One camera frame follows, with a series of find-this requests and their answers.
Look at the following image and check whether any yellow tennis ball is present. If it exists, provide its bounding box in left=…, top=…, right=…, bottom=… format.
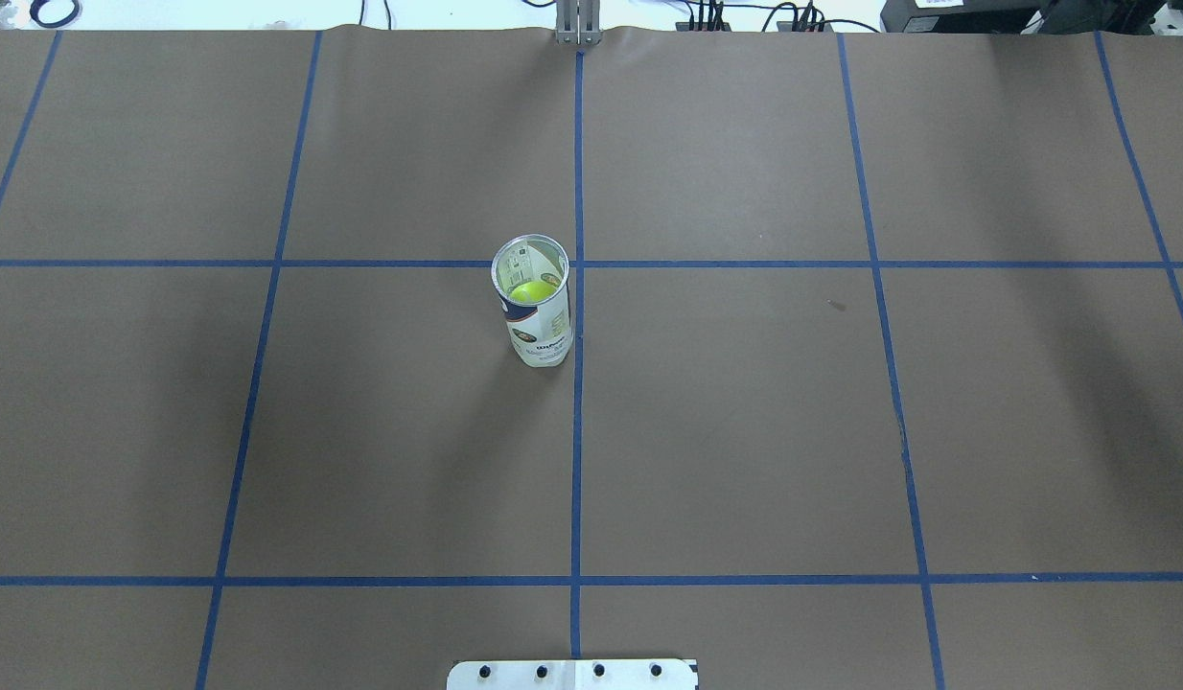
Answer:
left=508, top=280, right=561, bottom=307

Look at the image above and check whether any tennis ball can holder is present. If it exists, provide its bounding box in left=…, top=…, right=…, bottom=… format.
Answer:
left=490, top=233, right=573, bottom=368

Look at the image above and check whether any brown paper table cover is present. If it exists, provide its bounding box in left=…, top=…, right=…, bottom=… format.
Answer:
left=0, top=26, right=1183, bottom=689

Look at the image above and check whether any blue tape roll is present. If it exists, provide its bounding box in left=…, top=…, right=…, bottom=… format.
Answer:
left=28, top=0, right=83, bottom=30

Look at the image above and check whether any aluminium frame post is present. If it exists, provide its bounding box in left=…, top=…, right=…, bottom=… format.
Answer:
left=552, top=0, right=603, bottom=47

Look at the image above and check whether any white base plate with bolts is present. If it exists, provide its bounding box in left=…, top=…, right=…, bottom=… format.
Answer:
left=446, top=658, right=700, bottom=689

